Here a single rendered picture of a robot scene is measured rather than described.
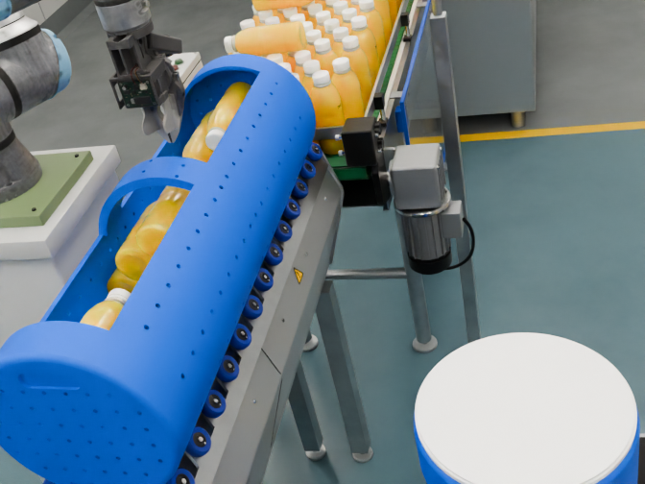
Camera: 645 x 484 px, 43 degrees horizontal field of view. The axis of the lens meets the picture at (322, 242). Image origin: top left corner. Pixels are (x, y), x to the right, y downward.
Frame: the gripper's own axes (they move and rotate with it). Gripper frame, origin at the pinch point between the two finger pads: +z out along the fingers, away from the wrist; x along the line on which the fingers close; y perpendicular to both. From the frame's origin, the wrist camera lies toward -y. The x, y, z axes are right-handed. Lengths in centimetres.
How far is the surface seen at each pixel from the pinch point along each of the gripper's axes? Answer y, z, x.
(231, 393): 27.8, 32.8, 10.5
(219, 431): 35.5, 33.1, 10.8
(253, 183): 0.7, 10.4, 12.3
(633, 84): -251, 126, 97
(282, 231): -11.0, 29.1, 10.3
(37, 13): -380, 105, -276
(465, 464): 48, 22, 50
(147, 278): 32.9, 4.6, 7.1
